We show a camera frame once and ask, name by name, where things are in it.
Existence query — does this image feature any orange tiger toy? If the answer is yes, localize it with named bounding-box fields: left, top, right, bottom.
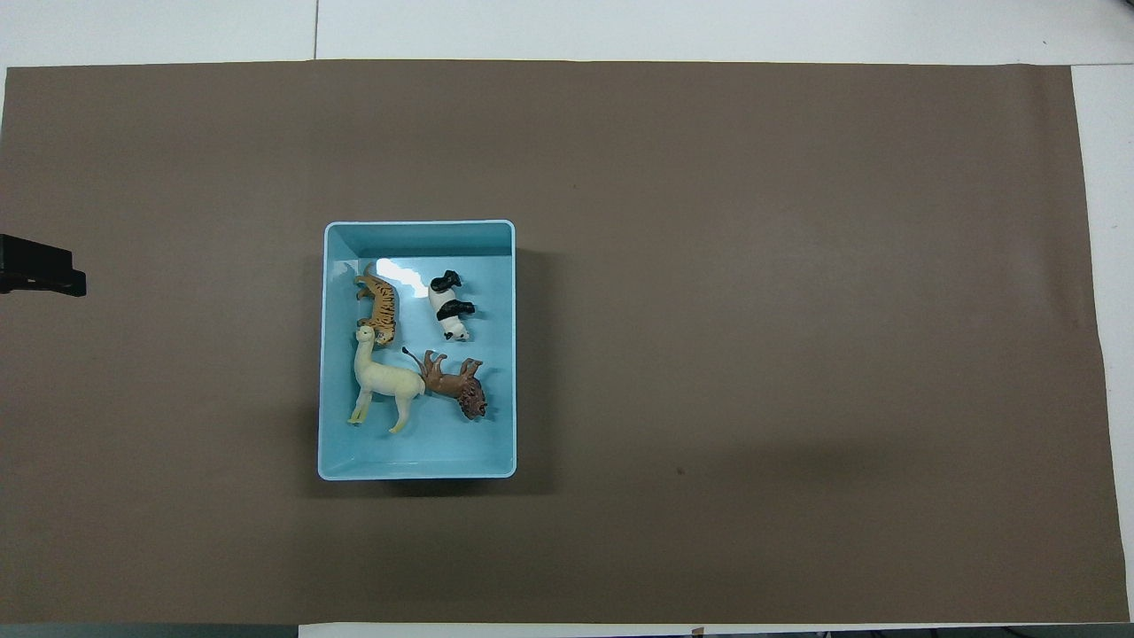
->
left=353, top=261, right=401, bottom=348

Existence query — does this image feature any cream llama toy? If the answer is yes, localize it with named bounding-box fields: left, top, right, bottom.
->
left=346, top=324, right=429, bottom=436

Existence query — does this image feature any black white panda toy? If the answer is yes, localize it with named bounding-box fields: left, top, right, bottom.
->
left=427, top=269, right=478, bottom=344

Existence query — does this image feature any brown lion toy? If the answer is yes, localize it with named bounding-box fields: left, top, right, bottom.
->
left=401, top=346, right=490, bottom=422

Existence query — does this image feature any light blue storage box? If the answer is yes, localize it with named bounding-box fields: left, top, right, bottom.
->
left=317, top=219, right=517, bottom=481

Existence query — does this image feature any brown table mat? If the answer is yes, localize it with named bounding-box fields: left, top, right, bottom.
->
left=0, top=58, right=1131, bottom=626

